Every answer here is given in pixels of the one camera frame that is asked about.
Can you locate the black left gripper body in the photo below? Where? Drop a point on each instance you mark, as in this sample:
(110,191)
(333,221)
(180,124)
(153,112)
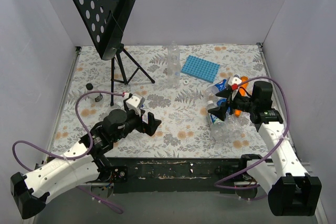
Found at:
(144,125)

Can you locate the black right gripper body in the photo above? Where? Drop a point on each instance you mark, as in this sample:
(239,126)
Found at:
(228,104)

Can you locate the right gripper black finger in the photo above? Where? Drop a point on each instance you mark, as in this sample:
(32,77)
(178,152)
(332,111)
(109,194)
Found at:
(229,92)
(221,112)

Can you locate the clear bottle green logo cap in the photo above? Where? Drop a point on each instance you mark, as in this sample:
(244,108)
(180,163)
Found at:
(173,71)

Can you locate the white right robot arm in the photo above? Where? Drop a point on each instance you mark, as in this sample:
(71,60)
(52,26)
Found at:
(290,189)

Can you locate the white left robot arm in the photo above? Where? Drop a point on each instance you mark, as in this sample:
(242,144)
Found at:
(84,162)

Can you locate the green label drink bottle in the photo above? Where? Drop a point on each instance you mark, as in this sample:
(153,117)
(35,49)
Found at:
(212,119)

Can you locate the blue label pepsi bottle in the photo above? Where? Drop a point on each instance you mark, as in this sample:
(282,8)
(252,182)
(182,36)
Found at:
(210,93)

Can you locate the large crumpled clear bottle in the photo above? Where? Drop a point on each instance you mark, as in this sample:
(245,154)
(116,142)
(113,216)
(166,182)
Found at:
(228,131)

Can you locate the small black cap bottle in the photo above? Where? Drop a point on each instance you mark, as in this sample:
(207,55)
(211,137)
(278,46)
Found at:
(94,96)

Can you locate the blue studded building plate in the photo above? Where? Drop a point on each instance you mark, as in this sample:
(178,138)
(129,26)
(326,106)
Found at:
(200,68)

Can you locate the black music stand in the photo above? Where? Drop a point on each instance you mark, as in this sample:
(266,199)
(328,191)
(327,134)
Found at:
(105,21)

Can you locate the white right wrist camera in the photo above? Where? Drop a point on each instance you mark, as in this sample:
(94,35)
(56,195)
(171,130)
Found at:
(233,82)

